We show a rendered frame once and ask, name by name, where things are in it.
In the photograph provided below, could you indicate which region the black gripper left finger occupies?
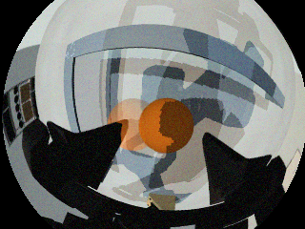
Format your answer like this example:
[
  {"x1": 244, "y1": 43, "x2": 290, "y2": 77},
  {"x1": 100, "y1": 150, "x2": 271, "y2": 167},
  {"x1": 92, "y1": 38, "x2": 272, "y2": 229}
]
[{"x1": 47, "y1": 121, "x2": 122, "y2": 190}]

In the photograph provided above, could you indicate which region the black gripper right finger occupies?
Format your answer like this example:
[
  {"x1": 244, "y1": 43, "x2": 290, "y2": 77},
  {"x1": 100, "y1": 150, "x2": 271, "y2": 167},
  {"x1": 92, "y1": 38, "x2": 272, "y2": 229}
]
[{"x1": 202, "y1": 133, "x2": 272, "y2": 205}]

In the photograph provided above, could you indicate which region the clear l-shaped low wall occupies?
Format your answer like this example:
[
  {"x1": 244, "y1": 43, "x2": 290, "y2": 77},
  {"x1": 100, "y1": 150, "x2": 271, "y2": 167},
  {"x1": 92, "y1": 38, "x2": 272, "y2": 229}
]
[{"x1": 73, "y1": 49, "x2": 281, "y2": 133}]

